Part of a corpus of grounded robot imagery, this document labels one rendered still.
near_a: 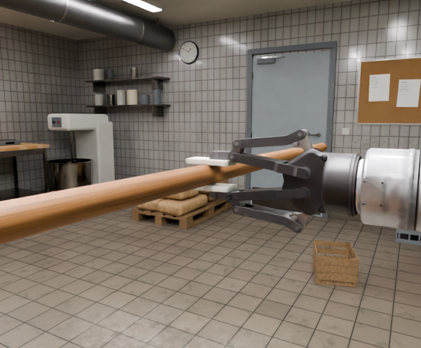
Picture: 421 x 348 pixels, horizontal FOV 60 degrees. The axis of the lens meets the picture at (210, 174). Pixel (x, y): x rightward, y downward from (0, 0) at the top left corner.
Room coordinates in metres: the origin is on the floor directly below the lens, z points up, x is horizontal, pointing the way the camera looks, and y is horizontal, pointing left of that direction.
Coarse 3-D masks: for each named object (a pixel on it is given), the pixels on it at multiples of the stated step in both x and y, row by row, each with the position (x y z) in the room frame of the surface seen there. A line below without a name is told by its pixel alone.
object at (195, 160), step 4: (188, 160) 0.52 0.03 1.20; (192, 160) 0.52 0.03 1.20; (196, 160) 0.51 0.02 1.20; (200, 160) 0.51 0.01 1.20; (204, 160) 0.51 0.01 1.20; (208, 160) 0.51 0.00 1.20; (212, 160) 0.50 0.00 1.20; (216, 160) 0.50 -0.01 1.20; (220, 160) 0.50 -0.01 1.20; (224, 160) 0.50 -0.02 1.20; (204, 164) 0.51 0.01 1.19; (208, 164) 0.51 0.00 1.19; (212, 164) 0.50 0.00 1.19; (216, 164) 0.50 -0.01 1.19; (220, 164) 0.50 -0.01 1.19; (224, 164) 0.49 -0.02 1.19; (228, 164) 0.49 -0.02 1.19; (232, 164) 0.50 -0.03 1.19
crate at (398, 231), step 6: (396, 234) 3.59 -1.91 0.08; (402, 234) 3.79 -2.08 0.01; (408, 234) 3.79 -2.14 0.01; (414, 234) 3.50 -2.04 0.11; (420, 234) 3.48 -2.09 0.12; (396, 240) 3.57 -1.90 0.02; (402, 240) 3.55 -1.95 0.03; (408, 240) 3.52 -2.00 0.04; (414, 240) 3.50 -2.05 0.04; (420, 240) 3.59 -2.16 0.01
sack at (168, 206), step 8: (168, 200) 4.22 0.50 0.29; (176, 200) 4.21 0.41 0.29; (184, 200) 4.20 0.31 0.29; (192, 200) 4.24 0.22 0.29; (200, 200) 4.35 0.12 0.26; (160, 208) 4.14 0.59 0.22; (168, 208) 4.08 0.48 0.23; (176, 208) 4.02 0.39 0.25; (184, 208) 4.06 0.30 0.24; (192, 208) 4.19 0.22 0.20
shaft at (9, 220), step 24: (312, 144) 1.09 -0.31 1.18; (192, 168) 0.47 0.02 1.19; (216, 168) 0.52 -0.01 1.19; (240, 168) 0.58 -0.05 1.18; (72, 192) 0.30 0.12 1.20; (96, 192) 0.32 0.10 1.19; (120, 192) 0.34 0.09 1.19; (144, 192) 0.37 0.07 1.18; (168, 192) 0.41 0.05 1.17; (0, 216) 0.24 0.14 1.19; (24, 216) 0.25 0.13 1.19; (48, 216) 0.27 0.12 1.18; (72, 216) 0.29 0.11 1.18; (96, 216) 0.32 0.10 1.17; (0, 240) 0.24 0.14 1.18
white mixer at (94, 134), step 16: (64, 128) 5.08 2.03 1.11; (80, 128) 5.24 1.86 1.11; (96, 128) 5.48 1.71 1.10; (80, 144) 5.65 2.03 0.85; (96, 144) 5.49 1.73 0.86; (112, 144) 5.74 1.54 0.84; (48, 160) 5.32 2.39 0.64; (64, 160) 5.56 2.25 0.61; (80, 160) 5.61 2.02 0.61; (96, 160) 5.50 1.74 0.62; (112, 160) 5.73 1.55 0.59; (48, 176) 5.08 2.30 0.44; (64, 176) 4.99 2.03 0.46; (80, 176) 5.08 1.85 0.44; (96, 176) 5.51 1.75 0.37; (112, 176) 5.72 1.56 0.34
